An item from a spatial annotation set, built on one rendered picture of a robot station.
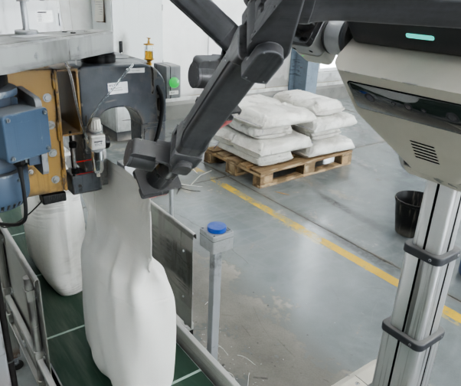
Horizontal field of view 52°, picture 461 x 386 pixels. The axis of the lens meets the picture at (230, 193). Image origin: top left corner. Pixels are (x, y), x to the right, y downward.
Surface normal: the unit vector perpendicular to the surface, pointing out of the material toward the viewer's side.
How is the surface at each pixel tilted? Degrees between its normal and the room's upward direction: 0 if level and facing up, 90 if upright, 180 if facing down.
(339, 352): 0
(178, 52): 90
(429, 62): 40
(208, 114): 134
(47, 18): 90
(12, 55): 90
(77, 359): 0
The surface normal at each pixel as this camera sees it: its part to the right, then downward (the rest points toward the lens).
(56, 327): 0.04, -0.92
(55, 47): 0.96, 0.14
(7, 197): 0.75, 0.31
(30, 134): 0.88, 0.22
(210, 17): 0.43, 0.59
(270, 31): -0.02, 0.93
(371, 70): -0.48, -0.58
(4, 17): 0.59, 0.34
